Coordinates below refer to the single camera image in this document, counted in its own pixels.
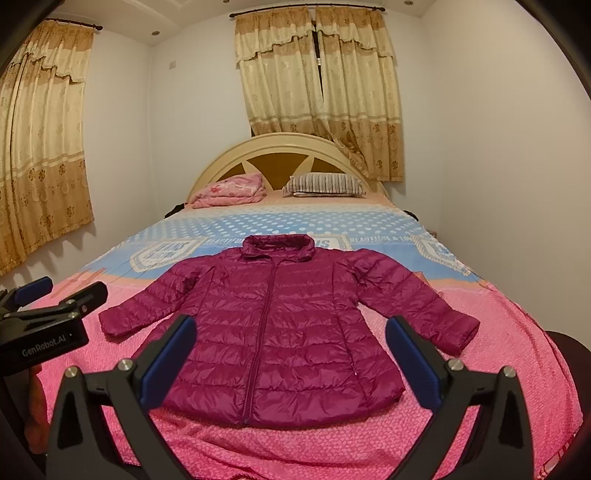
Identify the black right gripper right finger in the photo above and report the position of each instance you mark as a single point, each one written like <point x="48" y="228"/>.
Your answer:
<point x="500" y="445"/>

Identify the folded pink blanket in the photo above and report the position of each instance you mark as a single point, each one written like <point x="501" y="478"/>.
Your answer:
<point x="236" y="190"/>

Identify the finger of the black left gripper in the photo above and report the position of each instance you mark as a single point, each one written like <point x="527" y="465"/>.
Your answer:
<point x="17" y="298"/>
<point x="76" y="305"/>

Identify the striped pillow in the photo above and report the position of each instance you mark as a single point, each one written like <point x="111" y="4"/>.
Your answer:
<point x="324" y="184"/>

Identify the magenta puffer jacket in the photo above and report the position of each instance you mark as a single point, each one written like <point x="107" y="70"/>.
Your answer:
<point x="281" y="339"/>

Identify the black object beside bed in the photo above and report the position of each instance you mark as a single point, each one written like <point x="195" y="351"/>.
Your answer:
<point x="177" y="208"/>

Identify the black side curtain rod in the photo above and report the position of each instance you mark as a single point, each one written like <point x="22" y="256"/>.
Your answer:
<point x="78" y="23"/>

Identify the person's left hand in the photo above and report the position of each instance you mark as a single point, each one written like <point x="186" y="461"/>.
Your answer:
<point x="30" y="400"/>

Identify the beige curtain behind headboard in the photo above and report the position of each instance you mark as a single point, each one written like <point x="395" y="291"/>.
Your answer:
<point x="328" y="71"/>

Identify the beige curtain on side wall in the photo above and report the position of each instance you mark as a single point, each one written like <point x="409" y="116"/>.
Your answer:
<point x="44" y="187"/>

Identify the cream wooden headboard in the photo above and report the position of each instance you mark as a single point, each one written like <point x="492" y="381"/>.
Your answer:
<point x="279" y="156"/>

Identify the pink and blue bedspread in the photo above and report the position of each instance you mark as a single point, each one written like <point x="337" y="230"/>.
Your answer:
<point x="369" y="448"/>

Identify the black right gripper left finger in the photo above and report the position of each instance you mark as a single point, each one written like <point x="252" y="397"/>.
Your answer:
<point x="80" y="442"/>

